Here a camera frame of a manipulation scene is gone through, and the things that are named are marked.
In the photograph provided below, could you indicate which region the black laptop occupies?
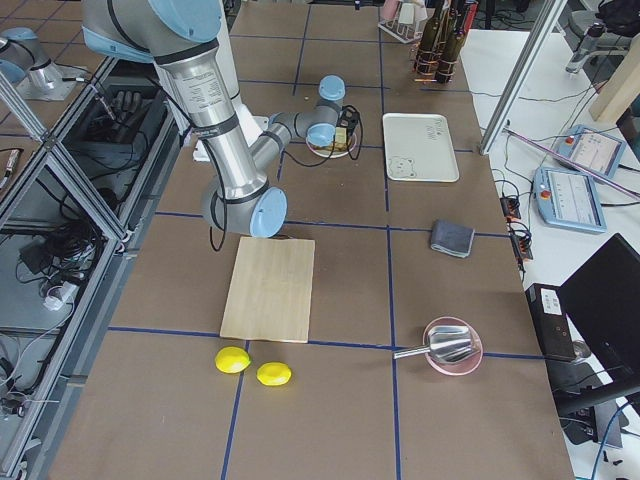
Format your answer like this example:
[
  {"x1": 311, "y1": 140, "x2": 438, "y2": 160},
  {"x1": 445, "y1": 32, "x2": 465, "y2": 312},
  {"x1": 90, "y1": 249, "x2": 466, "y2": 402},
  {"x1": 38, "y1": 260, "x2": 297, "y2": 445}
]
[{"x1": 556, "y1": 233, "x2": 639, "y2": 416}]

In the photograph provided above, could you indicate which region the white bear tray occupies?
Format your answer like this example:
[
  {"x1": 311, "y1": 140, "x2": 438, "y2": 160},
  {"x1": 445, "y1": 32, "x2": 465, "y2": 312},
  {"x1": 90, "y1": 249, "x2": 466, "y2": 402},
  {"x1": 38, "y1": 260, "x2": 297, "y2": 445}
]
[{"x1": 382, "y1": 113, "x2": 459, "y2": 183}]

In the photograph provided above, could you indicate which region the blue teach pendant far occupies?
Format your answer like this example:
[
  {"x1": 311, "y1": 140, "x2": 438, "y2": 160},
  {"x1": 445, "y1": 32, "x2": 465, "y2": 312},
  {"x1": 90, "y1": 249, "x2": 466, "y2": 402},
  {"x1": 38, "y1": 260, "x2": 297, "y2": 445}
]
[{"x1": 554, "y1": 125, "x2": 625, "y2": 179}]

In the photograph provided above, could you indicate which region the wooden cutting board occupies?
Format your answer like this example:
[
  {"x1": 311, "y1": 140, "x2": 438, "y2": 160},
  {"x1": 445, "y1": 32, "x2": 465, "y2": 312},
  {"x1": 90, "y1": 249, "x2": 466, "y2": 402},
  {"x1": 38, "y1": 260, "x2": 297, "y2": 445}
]
[{"x1": 220, "y1": 237, "x2": 315, "y2": 343}]

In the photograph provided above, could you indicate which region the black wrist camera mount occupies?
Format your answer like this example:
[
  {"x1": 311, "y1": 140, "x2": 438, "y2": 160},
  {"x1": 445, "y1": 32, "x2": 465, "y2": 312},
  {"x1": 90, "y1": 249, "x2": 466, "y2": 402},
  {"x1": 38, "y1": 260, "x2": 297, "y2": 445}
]
[{"x1": 337, "y1": 105, "x2": 361, "y2": 136}]

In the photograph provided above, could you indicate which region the yellow lemon left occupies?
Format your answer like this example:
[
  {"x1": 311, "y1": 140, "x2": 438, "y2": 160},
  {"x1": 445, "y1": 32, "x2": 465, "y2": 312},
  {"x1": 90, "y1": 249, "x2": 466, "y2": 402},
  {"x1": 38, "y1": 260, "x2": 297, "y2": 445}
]
[{"x1": 214, "y1": 346, "x2": 251, "y2": 374}]

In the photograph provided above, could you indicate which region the grey folded cloth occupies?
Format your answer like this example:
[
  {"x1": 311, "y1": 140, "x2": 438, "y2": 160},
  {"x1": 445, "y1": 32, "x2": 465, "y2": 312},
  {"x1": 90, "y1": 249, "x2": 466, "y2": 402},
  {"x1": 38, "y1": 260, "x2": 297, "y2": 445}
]
[{"x1": 430, "y1": 219, "x2": 475, "y2": 258}]

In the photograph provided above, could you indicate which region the dark wine bottle upper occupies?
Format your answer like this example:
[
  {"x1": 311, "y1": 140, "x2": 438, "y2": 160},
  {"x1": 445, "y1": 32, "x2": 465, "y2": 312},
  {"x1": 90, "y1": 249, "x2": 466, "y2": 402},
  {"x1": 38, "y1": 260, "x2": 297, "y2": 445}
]
[{"x1": 415, "y1": 0, "x2": 449, "y2": 75}]

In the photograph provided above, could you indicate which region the blue teach pendant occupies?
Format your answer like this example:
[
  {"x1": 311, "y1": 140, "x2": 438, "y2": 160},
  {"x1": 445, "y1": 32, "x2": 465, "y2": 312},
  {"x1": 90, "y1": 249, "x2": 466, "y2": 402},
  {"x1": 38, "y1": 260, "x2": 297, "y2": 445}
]
[
  {"x1": 554, "y1": 125, "x2": 625, "y2": 179},
  {"x1": 533, "y1": 167, "x2": 607, "y2": 234}
]

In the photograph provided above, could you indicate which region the white metal frame rack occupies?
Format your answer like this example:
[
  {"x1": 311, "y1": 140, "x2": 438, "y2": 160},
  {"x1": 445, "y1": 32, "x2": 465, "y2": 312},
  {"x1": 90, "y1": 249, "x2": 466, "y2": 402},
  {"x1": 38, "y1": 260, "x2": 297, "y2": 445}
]
[{"x1": 378, "y1": 0, "x2": 428, "y2": 44}]

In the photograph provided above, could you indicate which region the aluminium frame post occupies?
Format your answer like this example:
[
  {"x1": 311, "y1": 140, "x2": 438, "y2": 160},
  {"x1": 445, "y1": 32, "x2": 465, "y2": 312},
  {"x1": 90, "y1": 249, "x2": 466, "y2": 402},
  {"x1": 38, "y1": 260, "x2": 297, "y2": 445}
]
[{"x1": 479, "y1": 0, "x2": 568, "y2": 155}]

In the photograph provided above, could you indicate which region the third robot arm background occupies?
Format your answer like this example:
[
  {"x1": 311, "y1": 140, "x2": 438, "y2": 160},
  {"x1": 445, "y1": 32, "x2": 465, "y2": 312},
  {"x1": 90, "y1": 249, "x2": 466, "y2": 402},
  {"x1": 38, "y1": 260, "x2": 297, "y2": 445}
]
[{"x1": 1, "y1": 27, "x2": 75, "y2": 101}]

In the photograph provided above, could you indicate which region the yellow lemon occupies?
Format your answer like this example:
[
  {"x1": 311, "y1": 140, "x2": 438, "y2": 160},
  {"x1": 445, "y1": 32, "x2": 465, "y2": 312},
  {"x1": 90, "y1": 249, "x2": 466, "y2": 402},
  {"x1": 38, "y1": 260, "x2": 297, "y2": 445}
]
[
  {"x1": 214, "y1": 346, "x2": 251, "y2": 374},
  {"x1": 256, "y1": 362, "x2": 292, "y2": 387}
]

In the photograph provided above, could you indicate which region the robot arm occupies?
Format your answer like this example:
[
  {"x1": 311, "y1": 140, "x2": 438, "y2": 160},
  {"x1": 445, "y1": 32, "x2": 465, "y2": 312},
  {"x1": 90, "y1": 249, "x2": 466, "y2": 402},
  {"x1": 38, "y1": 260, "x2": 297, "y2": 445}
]
[{"x1": 83, "y1": 1, "x2": 346, "y2": 238}]

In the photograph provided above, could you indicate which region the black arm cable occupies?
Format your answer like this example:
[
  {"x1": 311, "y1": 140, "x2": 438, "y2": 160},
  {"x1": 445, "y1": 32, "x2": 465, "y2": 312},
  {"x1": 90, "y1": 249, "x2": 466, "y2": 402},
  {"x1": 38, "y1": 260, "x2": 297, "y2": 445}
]
[{"x1": 208, "y1": 104, "x2": 364, "y2": 252}]

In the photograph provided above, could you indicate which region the white round plate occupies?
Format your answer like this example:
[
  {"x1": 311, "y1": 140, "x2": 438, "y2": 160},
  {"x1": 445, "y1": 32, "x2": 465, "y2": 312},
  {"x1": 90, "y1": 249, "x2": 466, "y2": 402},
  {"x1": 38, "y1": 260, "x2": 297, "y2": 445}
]
[{"x1": 306, "y1": 127, "x2": 358, "y2": 158}]

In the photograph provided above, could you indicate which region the yellow lemon right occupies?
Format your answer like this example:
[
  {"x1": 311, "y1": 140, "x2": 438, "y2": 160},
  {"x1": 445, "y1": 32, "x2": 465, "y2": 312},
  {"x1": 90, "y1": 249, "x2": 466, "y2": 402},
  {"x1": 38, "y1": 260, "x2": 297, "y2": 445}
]
[{"x1": 256, "y1": 362, "x2": 292, "y2": 387}]

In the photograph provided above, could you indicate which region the dark wine bottle lower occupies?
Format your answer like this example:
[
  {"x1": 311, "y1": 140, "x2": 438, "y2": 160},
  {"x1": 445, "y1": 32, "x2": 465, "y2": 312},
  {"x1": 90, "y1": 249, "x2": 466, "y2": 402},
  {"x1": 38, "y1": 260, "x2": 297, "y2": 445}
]
[{"x1": 435, "y1": 1, "x2": 477, "y2": 84}]

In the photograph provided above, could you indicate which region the metal scoop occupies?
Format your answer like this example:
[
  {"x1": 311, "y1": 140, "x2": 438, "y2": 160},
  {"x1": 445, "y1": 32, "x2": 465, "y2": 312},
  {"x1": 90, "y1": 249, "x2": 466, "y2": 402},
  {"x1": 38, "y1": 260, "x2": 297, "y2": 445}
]
[{"x1": 393, "y1": 325, "x2": 478, "y2": 364}]

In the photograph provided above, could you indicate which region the pink plate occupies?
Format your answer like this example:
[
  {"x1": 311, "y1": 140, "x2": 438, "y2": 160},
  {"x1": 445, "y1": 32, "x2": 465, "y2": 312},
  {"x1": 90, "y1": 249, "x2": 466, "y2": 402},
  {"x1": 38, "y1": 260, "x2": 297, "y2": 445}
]
[{"x1": 422, "y1": 316, "x2": 484, "y2": 376}]

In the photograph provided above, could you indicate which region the black computer box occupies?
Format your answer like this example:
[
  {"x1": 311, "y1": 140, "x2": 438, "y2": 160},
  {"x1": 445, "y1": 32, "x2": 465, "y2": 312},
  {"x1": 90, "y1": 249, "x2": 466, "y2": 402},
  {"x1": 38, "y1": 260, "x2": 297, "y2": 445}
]
[{"x1": 525, "y1": 283, "x2": 576, "y2": 362}]

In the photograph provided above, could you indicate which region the copper wire bottle rack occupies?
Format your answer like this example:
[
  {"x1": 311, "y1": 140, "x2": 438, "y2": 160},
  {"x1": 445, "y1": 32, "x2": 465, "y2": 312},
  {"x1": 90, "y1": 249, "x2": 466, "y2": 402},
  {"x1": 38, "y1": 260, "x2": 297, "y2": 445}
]
[{"x1": 413, "y1": 41, "x2": 458, "y2": 84}]

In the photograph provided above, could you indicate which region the bread slice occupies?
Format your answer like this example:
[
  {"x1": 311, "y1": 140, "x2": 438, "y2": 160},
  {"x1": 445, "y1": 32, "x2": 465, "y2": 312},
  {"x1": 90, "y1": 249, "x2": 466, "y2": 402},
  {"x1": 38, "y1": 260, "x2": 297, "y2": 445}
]
[
  {"x1": 307, "y1": 143, "x2": 349, "y2": 157},
  {"x1": 334, "y1": 127, "x2": 349, "y2": 149}
]

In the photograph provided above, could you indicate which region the dark wine bottle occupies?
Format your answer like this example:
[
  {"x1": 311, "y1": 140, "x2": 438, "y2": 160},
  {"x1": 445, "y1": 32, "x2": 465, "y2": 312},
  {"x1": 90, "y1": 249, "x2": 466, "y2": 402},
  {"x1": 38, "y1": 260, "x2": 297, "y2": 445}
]
[
  {"x1": 435, "y1": 1, "x2": 477, "y2": 84},
  {"x1": 415, "y1": 0, "x2": 449, "y2": 75}
]

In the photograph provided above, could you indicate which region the blue teach pendant near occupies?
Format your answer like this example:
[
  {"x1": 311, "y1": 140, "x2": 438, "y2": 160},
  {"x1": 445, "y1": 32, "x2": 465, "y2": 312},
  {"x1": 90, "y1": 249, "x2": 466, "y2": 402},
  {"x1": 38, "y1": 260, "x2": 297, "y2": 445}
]
[{"x1": 533, "y1": 167, "x2": 607, "y2": 234}]

